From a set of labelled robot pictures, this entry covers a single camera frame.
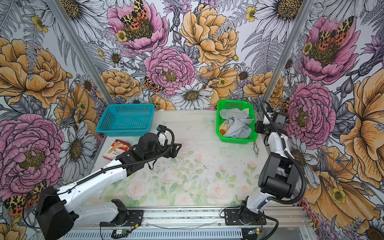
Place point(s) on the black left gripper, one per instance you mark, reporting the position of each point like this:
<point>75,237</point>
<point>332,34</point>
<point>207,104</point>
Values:
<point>174,151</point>

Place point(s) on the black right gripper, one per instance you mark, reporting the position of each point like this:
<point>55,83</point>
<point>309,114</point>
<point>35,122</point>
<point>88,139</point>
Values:
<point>258,126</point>

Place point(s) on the light grey towel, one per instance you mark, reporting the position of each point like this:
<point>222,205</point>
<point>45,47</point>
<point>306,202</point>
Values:
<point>240,121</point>

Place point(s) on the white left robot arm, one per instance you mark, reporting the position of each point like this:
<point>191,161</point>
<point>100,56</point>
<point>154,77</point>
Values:
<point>59,211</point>

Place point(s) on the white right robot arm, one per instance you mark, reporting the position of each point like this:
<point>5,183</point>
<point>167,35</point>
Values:
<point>281,180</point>

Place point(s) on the green plastic basket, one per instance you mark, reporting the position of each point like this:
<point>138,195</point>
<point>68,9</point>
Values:
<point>241,105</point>

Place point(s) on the red and white carton box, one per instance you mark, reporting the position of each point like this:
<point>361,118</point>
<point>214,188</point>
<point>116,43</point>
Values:
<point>117,148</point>

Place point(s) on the printed cream towel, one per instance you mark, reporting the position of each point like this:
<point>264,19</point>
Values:
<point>224,127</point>

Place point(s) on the teal plastic basket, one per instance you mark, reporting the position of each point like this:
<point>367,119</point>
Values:
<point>126,120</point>

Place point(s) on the small metal wire clip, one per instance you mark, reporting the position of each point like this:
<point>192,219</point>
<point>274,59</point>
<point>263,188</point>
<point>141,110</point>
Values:
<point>256,149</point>

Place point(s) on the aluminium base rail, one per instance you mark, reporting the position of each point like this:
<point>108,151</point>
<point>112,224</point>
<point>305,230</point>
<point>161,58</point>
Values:
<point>203,223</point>

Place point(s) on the right aluminium frame post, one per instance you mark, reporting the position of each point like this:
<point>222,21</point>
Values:
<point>291,40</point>

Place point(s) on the aluminium frame post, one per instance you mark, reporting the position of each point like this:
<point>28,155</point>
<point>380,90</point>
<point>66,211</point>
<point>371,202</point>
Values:
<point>60,14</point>
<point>291,40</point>

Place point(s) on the left aluminium frame post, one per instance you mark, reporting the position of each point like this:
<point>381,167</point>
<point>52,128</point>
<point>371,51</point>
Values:
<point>60,14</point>

